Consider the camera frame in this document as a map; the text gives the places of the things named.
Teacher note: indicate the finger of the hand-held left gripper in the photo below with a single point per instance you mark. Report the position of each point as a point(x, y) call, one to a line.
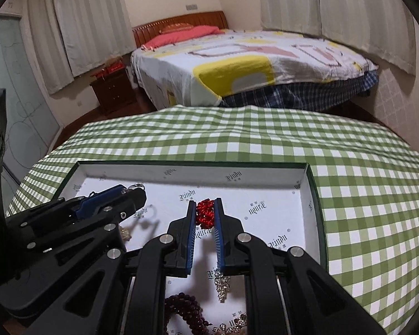
point(97, 199)
point(90, 233)

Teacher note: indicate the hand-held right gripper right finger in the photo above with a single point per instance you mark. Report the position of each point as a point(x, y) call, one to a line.
point(219, 251)

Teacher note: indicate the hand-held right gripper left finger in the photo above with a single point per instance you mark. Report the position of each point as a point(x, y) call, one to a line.
point(192, 237)

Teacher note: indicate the small red knot gold charm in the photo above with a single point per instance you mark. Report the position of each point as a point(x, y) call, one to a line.
point(205, 213)

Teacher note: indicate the clear crystal brooch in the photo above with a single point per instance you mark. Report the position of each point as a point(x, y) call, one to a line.
point(222, 286)

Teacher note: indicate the green tray box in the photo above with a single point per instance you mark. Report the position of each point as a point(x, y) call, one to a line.
point(265, 209)

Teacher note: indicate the gold rhinestone brooch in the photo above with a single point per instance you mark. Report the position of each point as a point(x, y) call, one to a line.
point(230, 324)

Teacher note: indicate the wooden nightstand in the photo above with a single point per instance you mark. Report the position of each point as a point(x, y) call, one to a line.
point(113, 92)

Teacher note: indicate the red box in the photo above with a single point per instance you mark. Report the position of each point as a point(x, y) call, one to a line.
point(108, 69)

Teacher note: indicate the green checked tablecloth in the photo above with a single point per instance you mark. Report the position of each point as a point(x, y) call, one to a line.
point(370, 199)

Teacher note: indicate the narrow white curtain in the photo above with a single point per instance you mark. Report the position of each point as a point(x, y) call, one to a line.
point(289, 3)
point(49, 42)

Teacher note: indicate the blue plaid bed sheet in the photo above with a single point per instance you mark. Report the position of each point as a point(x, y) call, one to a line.
point(300, 94)

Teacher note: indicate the wide white curtain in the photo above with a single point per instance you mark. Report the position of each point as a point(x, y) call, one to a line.
point(366, 17)
point(94, 14)

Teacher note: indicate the pink pillow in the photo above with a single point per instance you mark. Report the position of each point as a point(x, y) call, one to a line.
point(185, 34)

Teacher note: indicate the white yellow printed bed sheet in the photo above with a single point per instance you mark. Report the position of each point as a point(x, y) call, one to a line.
point(265, 59)

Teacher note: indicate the wooden headboard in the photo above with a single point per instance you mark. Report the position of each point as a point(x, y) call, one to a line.
point(181, 19)

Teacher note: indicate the grey wall outlet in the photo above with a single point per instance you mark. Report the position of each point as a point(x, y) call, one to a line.
point(192, 6)

